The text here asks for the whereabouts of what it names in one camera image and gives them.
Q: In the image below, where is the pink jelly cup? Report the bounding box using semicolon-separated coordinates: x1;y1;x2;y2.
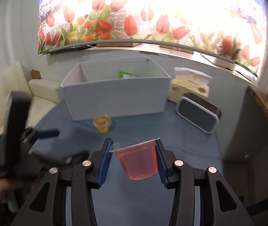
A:
109;138;159;180

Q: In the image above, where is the yellow jelly cup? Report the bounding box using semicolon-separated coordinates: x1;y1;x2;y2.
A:
93;115;112;133

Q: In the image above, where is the cream leather sofa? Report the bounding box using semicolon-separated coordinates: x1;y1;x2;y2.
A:
0;62;62;134

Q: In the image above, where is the blue tablecloth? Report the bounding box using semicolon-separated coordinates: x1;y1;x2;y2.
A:
33;102;223;225

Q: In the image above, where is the black grey speaker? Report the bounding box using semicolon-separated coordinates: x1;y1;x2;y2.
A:
175;93;221;135

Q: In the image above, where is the white storage box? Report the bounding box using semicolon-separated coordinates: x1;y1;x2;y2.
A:
60;57;171;121

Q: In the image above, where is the green snack packet in box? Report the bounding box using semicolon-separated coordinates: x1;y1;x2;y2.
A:
119;71;138;79

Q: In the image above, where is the tissue box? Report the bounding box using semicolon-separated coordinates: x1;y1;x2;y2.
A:
167;67;212;103

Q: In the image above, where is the tulip window blind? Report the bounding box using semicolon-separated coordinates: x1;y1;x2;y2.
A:
37;0;267;73

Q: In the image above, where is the grey blind bottom rail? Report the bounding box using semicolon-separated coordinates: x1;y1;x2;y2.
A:
44;39;235;64

